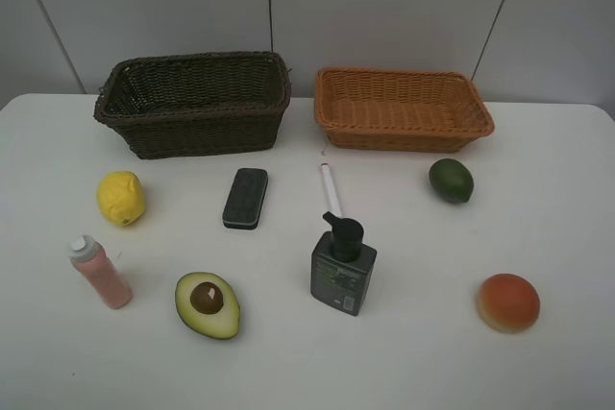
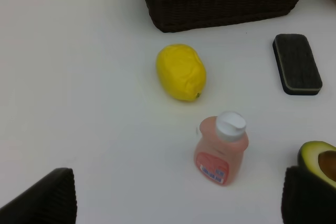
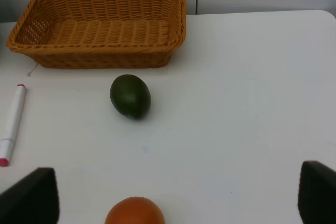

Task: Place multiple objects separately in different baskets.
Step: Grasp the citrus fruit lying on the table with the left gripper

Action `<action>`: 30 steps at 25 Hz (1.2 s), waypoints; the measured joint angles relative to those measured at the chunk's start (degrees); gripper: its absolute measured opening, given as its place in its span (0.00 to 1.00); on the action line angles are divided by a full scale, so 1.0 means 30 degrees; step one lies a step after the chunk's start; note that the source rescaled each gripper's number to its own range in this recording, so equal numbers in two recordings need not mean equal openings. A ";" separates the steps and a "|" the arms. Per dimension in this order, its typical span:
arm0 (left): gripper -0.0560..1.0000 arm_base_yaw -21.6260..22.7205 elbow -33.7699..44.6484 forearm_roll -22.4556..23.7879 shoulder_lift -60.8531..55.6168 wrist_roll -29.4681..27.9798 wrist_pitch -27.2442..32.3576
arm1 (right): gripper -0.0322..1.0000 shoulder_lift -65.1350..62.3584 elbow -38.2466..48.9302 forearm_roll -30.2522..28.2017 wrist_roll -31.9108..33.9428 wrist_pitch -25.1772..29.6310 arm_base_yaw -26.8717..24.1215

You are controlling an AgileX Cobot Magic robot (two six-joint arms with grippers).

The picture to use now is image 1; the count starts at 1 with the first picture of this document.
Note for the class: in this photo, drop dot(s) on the dark green pump bottle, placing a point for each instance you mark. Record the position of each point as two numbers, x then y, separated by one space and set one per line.
342 265

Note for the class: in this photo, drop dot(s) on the orange wicker basket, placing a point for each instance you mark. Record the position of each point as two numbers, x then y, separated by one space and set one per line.
399 110

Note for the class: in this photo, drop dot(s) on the black whiteboard eraser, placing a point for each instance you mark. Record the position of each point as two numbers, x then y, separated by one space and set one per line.
243 206

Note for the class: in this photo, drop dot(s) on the pink bottle white cap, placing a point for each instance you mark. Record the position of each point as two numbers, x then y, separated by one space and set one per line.
90 259

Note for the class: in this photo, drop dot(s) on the yellow lemon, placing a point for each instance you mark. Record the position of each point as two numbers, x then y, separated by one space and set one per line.
121 198

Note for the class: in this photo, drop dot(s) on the dark brown wicker basket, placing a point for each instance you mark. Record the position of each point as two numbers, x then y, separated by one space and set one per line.
196 105

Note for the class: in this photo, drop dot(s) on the halved avocado with pit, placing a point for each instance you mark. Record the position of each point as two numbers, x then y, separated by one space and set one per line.
206 303

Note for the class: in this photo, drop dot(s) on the white marker pen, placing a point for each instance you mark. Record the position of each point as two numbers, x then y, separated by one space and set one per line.
330 190

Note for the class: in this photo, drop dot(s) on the green lime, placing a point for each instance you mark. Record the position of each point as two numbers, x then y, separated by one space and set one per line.
451 181

